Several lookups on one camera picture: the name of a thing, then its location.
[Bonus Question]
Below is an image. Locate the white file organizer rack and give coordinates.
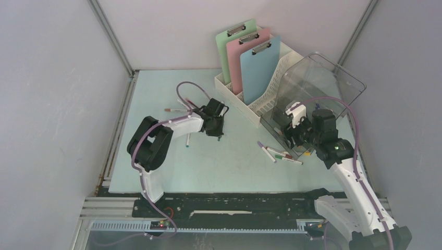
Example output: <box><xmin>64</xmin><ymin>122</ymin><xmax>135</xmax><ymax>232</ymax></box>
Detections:
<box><xmin>215</xmin><ymin>41</ymin><xmax>303</xmax><ymax>127</ymax></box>

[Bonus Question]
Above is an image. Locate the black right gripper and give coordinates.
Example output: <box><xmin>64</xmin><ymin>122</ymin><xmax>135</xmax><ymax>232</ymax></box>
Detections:
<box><xmin>279</xmin><ymin>113</ymin><xmax>320</xmax><ymax>150</ymax></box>

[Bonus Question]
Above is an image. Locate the green clipboard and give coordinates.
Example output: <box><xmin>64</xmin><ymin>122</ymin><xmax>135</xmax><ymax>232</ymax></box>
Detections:
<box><xmin>215</xmin><ymin>19</ymin><xmax>256</xmax><ymax>84</ymax></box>

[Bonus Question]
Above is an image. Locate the green cap marker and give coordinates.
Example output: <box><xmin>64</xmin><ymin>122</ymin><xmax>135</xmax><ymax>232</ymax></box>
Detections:
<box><xmin>275</xmin><ymin>155</ymin><xmax>303</xmax><ymax>165</ymax></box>

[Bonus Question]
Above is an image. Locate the teal cap marker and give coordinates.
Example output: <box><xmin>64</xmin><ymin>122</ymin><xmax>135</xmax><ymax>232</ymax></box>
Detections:
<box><xmin>186</xmin><ymin>133</ymin><xmax>191</xmax><ymax>147</ymax></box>

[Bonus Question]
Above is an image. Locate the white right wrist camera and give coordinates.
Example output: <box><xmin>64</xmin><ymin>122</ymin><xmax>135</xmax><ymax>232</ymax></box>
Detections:
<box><xmin>285</xmin><ymin>102</ymin><xmax>306</xmax><ymax>128</ymax></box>

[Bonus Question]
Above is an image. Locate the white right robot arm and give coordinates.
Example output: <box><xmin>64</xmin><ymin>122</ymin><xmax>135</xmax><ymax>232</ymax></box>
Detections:
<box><xmin>283</xmin><ymin>105</ymin><xmax>412</xmax><ymax>249</ymax></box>

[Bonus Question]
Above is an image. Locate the blue clipboard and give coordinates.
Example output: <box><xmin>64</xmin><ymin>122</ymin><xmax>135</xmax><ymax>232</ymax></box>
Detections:
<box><xmin>240</xmin><ymin>36</ymin><xmax>280</xmax><ymax>105</ymax></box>

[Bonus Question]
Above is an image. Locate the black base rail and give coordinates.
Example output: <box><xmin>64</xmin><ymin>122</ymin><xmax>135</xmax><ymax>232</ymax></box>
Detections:
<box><xmin>100</xmin><ymin>193</ymin><xmax>339</xmax><ymax>230</ymax></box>

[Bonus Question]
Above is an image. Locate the pink clipboard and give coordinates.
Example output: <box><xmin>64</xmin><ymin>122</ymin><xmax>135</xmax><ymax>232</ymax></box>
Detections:
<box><xmin>226</xmin><ymin>28</ymin><xmax>271</xmax><ymax>95</ymax></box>

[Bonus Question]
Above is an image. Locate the clear grey drawer box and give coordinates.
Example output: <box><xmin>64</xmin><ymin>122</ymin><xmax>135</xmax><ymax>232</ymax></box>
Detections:
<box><xmin>261</xmin><ymin>52</ymin><xmax>366</xmax><ymax>159</ymax></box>

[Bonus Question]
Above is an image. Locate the purple cap marker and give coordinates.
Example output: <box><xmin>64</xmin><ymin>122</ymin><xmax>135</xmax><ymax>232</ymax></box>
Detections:
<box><xmin>257</xmin><ymin>141</ymin><xmax>277</xmax><ymax>163</ymax></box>

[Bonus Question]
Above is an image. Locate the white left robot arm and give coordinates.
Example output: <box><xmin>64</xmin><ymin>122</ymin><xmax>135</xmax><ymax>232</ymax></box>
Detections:
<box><xmin>127</xmin><ymin>98</ymin><xmax>229</xmax><ymax>217</ymax></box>

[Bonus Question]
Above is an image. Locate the dark red gel pen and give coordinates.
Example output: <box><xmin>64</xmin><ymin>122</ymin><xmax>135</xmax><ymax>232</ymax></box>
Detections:
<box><xmin>185</xmin><ymin>98</ymin><xmax>199</xmax><ymax>108</ymax></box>

